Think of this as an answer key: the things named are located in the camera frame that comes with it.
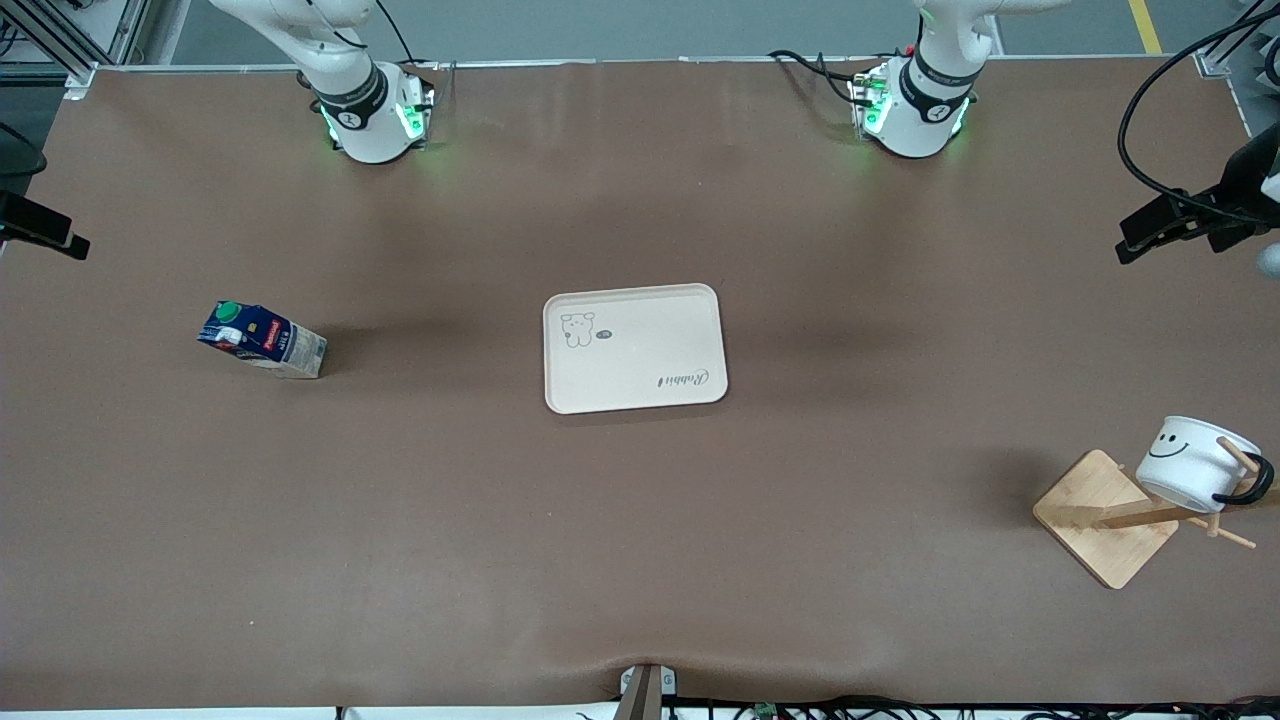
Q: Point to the silver table edge rail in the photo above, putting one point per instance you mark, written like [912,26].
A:
[650,61]

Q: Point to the blue milk carton green cap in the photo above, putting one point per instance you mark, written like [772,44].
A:
[262,340]

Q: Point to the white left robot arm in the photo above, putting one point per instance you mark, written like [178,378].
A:
[925,100]

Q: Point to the wooden mug tree stand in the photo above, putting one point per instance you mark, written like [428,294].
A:
[1100,515]

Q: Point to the metal table edge clamp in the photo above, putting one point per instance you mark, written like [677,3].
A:
[647,690]

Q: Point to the cream plastic tray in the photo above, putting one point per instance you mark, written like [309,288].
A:
[635,350]

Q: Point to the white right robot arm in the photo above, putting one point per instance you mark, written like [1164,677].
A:
[365,120]

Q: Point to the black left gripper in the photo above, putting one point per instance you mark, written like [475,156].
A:
[1243,193]

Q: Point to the brown table cover mat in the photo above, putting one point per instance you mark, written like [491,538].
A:
[640,550]

